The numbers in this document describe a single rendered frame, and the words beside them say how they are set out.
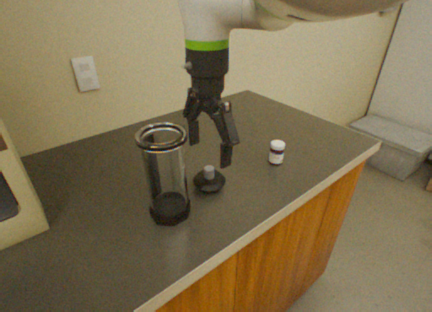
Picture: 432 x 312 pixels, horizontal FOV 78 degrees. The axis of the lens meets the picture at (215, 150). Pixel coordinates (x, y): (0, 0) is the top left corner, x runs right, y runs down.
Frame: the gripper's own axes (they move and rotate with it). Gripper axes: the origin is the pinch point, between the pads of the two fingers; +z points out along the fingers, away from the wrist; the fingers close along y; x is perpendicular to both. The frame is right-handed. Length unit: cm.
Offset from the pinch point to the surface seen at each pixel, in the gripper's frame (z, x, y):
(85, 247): 11.7, -34.0, -0.2
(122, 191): 11.8, -20.5, -12.9
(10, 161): -8.1, -40.0, -10.7
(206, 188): 9.0, -3.4, 3.1
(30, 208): 4.1, -40.6, -10.7
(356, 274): 106, 86, 26
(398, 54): 17, 240, -43
